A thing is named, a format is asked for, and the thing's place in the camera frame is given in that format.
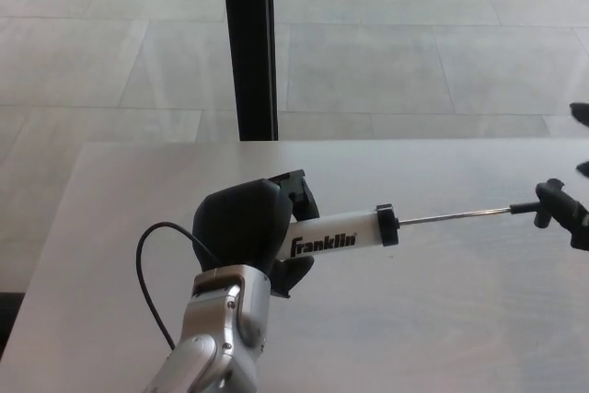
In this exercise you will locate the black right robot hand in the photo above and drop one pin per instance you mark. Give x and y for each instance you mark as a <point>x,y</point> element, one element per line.
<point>575,223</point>

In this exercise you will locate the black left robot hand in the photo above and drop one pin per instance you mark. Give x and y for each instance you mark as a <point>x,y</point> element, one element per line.
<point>239,227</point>

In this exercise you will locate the white Franklin air pump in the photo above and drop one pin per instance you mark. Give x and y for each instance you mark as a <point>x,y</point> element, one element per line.
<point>340,225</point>

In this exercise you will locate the black vertical window post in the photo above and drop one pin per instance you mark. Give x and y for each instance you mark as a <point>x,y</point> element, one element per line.
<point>250,43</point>

